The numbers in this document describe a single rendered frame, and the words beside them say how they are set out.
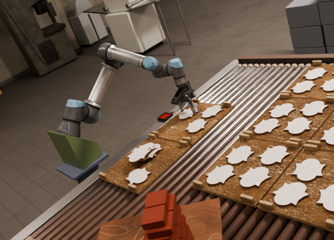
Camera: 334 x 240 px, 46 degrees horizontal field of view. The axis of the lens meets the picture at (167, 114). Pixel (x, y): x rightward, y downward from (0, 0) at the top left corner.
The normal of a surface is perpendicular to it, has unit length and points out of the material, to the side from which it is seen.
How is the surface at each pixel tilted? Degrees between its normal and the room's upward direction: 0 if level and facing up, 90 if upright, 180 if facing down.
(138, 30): 90
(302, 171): 0
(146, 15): 90
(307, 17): 90
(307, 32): 90
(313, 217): 0
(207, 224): 0
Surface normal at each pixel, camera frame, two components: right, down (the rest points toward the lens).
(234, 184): -0.33, -0.85
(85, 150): 0.69, 0.09
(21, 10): 0.54, 0.20
